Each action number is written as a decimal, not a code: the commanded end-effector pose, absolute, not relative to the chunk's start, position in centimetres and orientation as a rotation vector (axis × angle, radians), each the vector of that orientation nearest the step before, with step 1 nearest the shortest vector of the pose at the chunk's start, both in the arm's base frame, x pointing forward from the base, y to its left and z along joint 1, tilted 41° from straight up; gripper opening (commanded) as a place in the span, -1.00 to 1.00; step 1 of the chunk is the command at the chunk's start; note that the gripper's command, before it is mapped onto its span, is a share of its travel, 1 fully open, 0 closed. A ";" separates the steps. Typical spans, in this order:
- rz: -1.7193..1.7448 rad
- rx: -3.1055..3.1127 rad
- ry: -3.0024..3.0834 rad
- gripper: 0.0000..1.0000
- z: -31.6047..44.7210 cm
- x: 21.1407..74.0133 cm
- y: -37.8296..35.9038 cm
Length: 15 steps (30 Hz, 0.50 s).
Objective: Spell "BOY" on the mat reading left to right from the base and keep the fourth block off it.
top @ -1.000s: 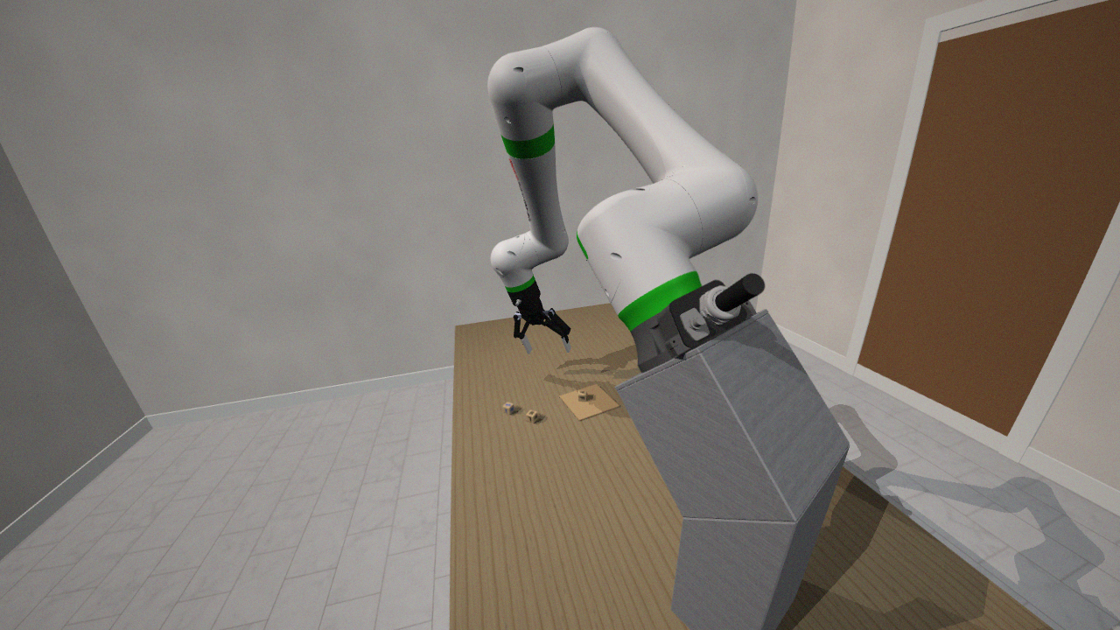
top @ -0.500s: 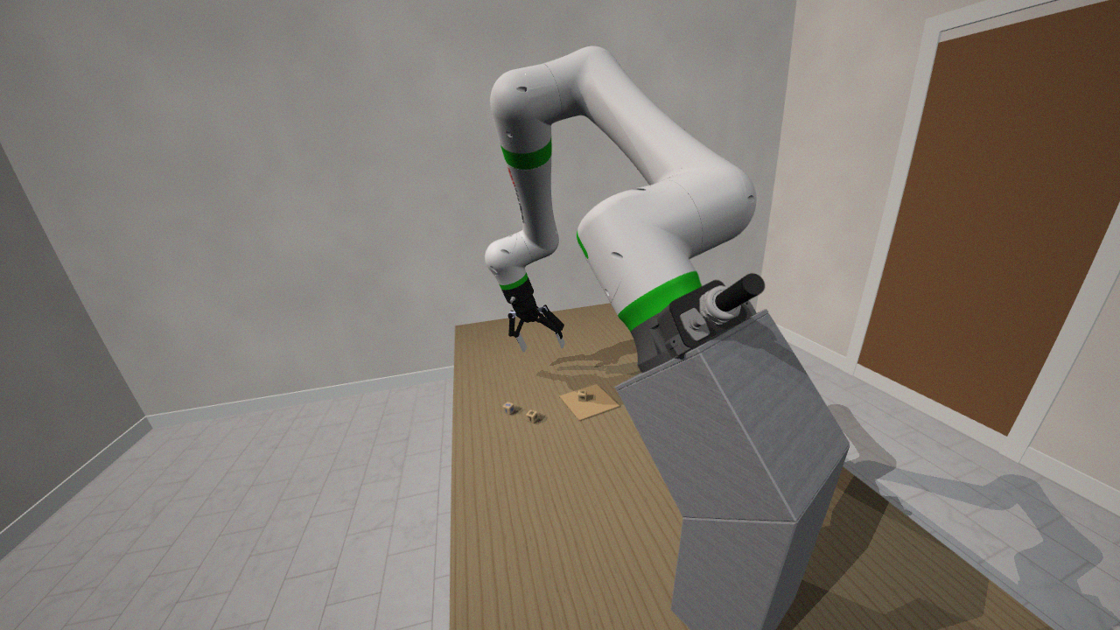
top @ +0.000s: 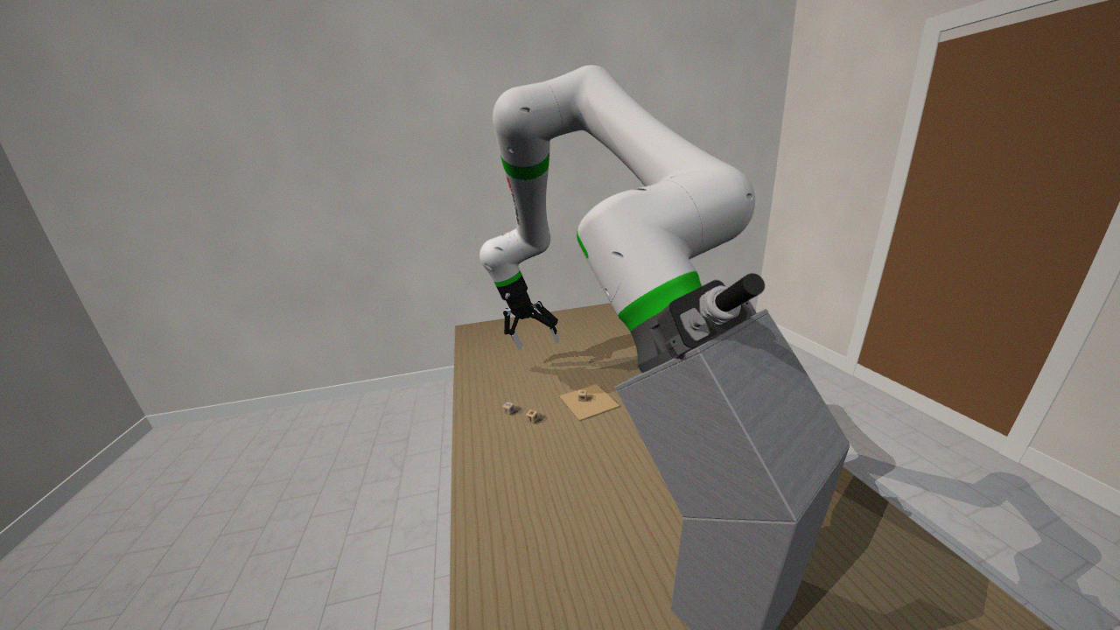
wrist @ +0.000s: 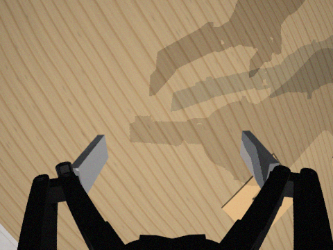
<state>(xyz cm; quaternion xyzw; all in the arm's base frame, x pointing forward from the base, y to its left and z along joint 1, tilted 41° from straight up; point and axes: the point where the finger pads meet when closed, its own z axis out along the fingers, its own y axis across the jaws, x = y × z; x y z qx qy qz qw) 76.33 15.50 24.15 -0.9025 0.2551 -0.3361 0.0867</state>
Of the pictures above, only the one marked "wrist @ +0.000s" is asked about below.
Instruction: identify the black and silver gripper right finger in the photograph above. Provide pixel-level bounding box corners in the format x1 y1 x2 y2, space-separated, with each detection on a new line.
215 131 333 250

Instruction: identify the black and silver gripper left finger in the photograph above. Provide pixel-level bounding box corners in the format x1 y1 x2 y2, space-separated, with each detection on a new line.
17 135 129 250

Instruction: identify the tan square mat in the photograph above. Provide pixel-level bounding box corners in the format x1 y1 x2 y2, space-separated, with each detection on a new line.
221 176 293 226

